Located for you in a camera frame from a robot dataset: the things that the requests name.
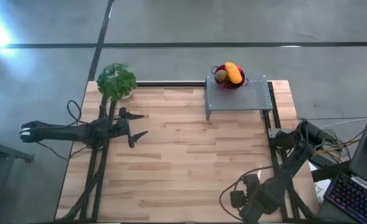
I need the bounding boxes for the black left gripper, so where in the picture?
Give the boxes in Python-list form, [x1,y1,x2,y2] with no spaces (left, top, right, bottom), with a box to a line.
[110,107,149,148]

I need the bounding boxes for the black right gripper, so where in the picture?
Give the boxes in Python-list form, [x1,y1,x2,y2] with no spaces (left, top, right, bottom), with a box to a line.
[230,174,274,209]

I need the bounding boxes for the brown-green kiwi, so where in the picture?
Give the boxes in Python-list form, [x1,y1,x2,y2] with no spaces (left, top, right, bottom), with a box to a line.
[215,69,228,83]

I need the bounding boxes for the yellow-orange mango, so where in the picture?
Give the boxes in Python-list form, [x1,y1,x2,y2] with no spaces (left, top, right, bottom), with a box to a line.
[224,62,244,85]

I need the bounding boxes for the green plant in white pot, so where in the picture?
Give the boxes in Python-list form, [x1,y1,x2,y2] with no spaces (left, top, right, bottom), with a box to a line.
[95,62,138,102]

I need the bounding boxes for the white paper sheet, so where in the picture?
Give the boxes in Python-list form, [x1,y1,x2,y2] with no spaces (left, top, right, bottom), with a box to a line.
[308,162,328,203]

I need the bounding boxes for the grey perforated metal shelf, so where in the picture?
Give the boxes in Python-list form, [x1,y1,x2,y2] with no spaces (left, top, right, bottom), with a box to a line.
[204,73,274,121]

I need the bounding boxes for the magenta plastic colander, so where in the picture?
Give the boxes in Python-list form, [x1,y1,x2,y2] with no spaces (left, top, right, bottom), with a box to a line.
[210,63,249,91]

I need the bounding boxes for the black computer keyboard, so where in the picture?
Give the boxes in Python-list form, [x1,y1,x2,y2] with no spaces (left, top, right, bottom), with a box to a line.
[322,172,367,224]

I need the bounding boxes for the black computer desk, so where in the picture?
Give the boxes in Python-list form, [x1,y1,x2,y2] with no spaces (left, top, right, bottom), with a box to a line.
[310,98,367,224]

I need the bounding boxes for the grey floor stand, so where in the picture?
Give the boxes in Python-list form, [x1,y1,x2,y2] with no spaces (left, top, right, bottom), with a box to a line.
[0,135,35,224]

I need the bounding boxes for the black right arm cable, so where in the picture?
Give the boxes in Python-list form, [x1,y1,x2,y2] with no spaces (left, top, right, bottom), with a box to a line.
[218,166,276,222]

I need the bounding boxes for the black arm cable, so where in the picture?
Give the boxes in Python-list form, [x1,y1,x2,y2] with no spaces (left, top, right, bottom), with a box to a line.
[218,166,276,222]
[66,100,83,126]

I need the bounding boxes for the black table edge rail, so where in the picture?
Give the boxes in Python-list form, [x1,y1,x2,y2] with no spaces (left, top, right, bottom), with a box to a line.
[136,81,207,88]

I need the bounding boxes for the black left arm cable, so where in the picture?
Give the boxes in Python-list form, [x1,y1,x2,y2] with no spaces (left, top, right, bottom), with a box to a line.
[66,100,83,126]

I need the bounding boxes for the yellow floor cable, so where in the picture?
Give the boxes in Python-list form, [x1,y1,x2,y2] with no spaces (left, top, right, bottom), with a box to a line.
[312,138,361,156]

